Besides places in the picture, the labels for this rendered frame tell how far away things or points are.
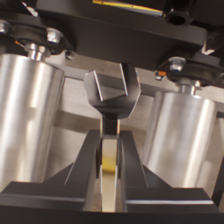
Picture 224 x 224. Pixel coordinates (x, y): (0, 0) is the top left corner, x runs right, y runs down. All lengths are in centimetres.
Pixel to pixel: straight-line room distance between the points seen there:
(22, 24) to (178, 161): 33
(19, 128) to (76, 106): 92
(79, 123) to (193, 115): 100
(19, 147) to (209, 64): 33
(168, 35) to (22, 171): 32
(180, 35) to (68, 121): 105
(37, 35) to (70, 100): 92
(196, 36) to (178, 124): 13
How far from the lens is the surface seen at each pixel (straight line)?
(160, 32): 25
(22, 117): 29
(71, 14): 26
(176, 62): 27
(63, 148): 126
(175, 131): 27
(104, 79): 83
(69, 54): 36
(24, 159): 31
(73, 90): 120
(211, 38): 38
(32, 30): 31
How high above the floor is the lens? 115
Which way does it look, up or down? 88 degrees down
